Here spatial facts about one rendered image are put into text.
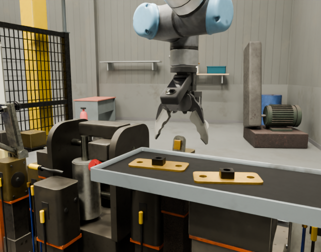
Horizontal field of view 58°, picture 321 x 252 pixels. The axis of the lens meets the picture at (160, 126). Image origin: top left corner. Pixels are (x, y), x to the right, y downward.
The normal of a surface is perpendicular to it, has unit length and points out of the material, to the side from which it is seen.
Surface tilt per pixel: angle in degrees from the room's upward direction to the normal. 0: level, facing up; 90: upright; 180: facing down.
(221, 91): 90
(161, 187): 90
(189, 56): 88
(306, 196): 0
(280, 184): 0
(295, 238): 90
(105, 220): 0
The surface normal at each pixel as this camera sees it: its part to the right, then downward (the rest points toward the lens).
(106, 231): 0.00, -0.99
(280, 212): -0.46, 0.15
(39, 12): 0.89, 0.07
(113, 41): -0.20, 0.16
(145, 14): -0.68, 0.09
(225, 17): 0.73, 0.11
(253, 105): -0.07, -0.04
